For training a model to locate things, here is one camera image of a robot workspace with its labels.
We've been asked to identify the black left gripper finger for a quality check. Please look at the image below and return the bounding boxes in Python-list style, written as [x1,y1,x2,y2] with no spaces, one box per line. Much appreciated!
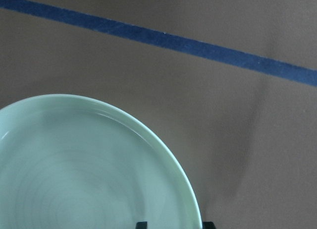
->
[202,221,215,229]

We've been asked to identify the light green plate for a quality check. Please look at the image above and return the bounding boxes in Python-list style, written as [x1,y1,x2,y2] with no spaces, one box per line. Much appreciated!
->
[0,94,203,229]

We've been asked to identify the blue tape line crosswise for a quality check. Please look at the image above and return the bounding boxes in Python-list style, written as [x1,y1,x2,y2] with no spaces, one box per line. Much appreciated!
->
[0,0,317,86]

